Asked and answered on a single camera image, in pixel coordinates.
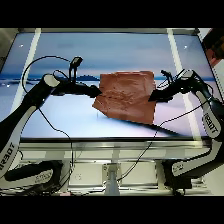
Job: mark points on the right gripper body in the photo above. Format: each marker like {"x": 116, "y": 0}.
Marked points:
{"x": 162, "y": 94}

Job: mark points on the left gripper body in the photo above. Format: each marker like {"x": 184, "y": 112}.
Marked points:
{"x": 87, "y": 90}

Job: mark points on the red-brown garment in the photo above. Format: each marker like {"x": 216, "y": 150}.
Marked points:
{"x": 128, "y": 96}

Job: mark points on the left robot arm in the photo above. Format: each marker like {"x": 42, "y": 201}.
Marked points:
{"x": 20, "y": 113}

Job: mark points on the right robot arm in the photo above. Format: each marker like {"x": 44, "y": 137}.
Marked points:
{"x": 209, "y": 116}

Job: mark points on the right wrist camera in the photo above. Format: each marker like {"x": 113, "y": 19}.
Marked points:
{"x": 166, "y": 74}

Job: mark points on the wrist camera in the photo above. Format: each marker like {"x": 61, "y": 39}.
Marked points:
{"x": 166, "y": 74}
{"x": 76, "y": 61}

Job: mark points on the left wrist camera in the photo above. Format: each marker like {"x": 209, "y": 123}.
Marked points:
{"x": 76, "y": 61}

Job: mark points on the silver frame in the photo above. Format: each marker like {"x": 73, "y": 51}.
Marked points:
{"x": 113, "y": 150}

